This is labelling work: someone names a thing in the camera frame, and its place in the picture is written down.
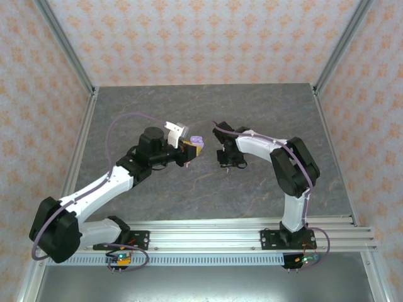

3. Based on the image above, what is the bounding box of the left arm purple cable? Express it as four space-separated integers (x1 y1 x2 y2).
31 113 167 272

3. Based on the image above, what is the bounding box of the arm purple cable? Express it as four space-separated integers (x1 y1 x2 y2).
211 119 331 272
31 113 167 272

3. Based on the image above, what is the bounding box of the grey metal sheet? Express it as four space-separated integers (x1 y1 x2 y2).
34 264 375 302

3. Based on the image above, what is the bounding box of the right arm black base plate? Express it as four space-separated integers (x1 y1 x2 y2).
259 229 315 251

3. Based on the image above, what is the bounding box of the aluminium corner post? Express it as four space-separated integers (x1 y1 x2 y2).
313 0 377 95
33 0 97 95

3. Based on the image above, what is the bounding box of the aluminium frame leg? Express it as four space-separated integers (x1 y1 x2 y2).
15 251 48 302
360 251 389 302

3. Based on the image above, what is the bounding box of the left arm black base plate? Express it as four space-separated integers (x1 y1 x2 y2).
93 230 150 251

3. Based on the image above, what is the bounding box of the slotted grey cable duct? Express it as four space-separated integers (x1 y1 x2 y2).
47 254 286 267

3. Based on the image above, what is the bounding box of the aluminium side rail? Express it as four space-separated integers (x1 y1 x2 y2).
50 87 99 227
313 87 359 227

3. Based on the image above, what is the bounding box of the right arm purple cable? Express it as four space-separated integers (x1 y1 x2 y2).
211 119 331 272

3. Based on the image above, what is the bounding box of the aluminium mounting beam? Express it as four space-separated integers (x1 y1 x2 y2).
33 215 378 253

